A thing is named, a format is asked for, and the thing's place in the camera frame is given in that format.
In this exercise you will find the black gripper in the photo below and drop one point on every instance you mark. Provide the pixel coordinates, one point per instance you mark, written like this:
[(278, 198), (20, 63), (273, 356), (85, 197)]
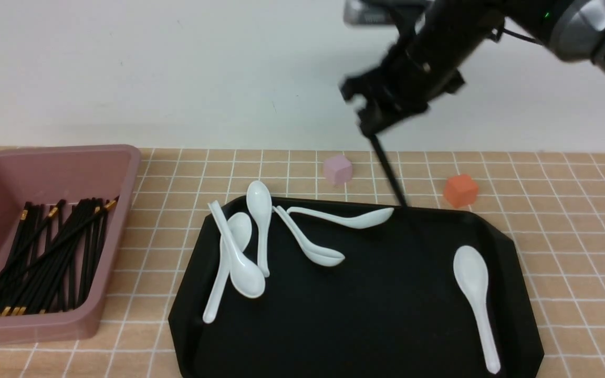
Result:
[(400, 86)]

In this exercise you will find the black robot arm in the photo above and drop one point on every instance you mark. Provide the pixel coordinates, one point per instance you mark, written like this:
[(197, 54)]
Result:
[(436, 37)]

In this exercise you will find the orange foam cube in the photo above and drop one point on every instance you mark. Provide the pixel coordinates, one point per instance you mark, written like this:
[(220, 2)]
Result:
[(461, 191)]

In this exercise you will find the pink foam cube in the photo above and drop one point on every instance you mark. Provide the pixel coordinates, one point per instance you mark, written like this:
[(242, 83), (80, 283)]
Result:
[(338, 170)]

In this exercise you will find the white spoon top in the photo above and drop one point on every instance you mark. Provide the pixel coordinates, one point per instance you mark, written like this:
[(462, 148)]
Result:
[(364, 221)]

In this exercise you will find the white spoon right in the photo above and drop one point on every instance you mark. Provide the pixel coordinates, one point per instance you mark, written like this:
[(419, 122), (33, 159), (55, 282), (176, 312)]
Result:
[(472, 277)]

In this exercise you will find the white spoon upright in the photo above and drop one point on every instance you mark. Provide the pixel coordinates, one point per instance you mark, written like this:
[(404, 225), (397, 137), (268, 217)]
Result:
[(259, 204)]

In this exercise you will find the white spoon centre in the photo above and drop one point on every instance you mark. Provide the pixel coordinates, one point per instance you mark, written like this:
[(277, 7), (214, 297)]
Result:
[(323, 256)]

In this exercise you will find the white spoon far left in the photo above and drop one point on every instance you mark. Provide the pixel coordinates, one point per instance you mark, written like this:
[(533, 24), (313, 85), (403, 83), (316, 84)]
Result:
[(223, 262)]

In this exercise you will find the black plastic tray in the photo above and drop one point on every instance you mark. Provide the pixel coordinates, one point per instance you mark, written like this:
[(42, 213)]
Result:
[(392, 308)]

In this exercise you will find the white spoon crossing left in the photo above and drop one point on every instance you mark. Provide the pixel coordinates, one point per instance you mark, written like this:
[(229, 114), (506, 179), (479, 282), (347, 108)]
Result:
[(246, 276)]

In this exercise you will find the black chopstick gold band diagonal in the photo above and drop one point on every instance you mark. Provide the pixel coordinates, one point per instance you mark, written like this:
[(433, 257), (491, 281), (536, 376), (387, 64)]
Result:
[(45, 252)]

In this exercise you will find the black chopstick gold band crossing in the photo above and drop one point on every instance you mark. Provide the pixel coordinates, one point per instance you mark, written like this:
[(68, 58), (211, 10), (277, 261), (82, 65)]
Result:
[(34, 236)]

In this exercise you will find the black chopstick gold band left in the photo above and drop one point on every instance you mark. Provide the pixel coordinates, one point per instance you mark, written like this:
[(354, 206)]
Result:
[(18, 234)]

